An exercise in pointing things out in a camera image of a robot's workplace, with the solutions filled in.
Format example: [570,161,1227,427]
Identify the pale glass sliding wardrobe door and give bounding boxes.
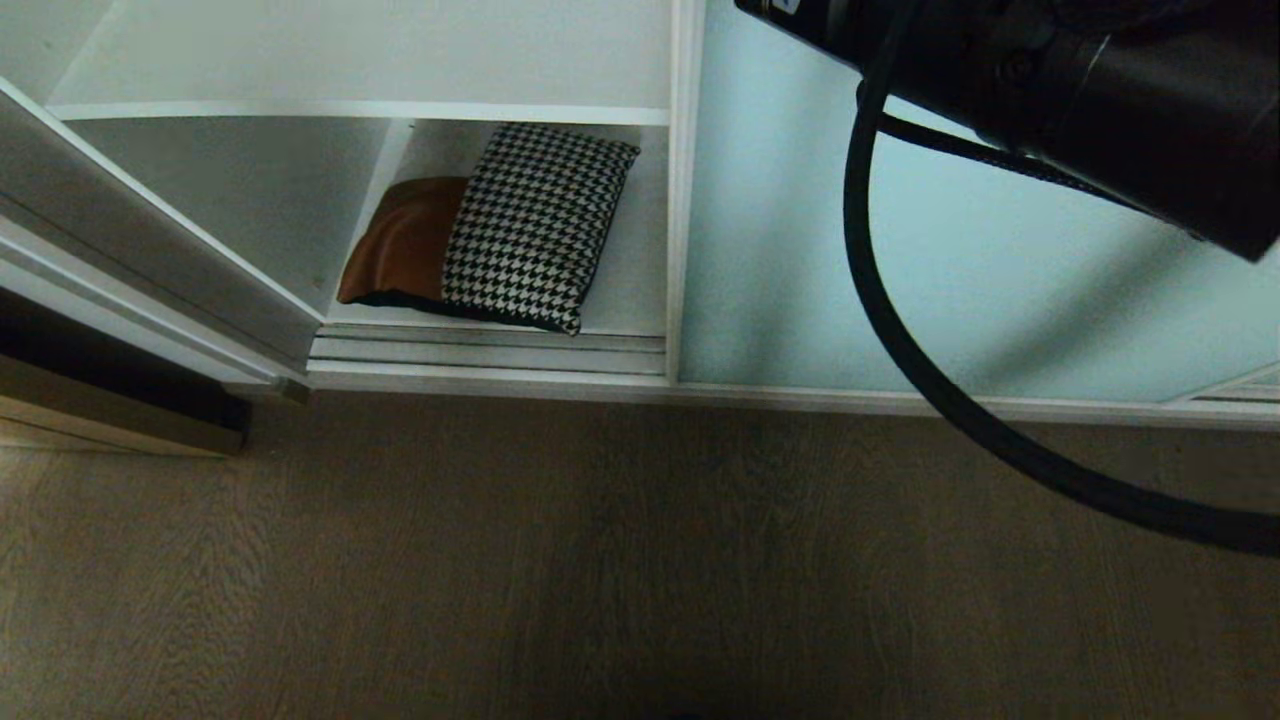
[665,0,1280,421]

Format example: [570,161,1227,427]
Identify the white wardrobe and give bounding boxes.
[0,0,1280,433]

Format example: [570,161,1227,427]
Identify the black white houndstooth pillow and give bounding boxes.
[441,122,642,337]

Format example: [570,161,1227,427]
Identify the brown leather pillow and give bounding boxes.
[337,177,471,310]

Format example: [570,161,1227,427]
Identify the thin black cable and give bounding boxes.
[856,85,1151,211]

